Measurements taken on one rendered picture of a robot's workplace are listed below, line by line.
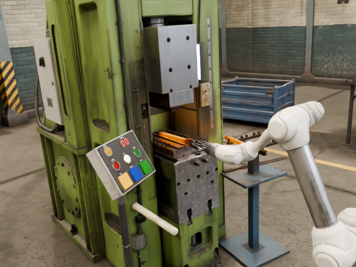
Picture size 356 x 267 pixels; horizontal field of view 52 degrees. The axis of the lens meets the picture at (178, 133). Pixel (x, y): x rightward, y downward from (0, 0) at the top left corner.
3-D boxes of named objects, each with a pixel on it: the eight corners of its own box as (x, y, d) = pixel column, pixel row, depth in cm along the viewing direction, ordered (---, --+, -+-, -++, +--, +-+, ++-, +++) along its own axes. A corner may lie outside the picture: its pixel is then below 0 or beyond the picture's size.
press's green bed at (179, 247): (220, 260, 285) (219, 206, 271) (183, 282, 263) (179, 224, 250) (176, 231, 327) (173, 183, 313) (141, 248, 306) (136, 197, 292)
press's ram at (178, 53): (208, 85, 249) (206, 23, 237) (162, 94, 226) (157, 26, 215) (171, 79, 281) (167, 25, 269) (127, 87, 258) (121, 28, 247)
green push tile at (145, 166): (152, 169, 212) (146, 158, 212) (145, 175, 206) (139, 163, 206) (150, 171, 213) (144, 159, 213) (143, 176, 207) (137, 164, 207)
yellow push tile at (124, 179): (133, 183, 196) (126, 171, 195) (125, 189, 190) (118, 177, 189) (131, 185, 197) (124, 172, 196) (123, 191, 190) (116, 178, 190)
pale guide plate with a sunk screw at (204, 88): (211, 105, 270) (210, 81, 265) (201, 107, 265) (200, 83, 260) (208, 104, 272) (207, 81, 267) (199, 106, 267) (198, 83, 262)
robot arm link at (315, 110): (290, 108, 188) (276, 114, 179) (320, 92, 175) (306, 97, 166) (302, 131, 186) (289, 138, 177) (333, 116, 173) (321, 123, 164)
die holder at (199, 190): (219, 206, 271) (217, 149, 258) (179, 225, 249) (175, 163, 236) (173, 183, 314) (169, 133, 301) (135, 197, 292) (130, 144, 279)
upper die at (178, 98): (194, 101, 244) (193, 88, 241) (169, 107, 232) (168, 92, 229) (157, 95, 276) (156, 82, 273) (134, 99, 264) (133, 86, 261)
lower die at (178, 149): (196, 152, 254) (195, 140, 252) (173, 160, 243) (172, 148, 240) (161, 139, 286) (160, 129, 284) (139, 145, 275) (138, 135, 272)
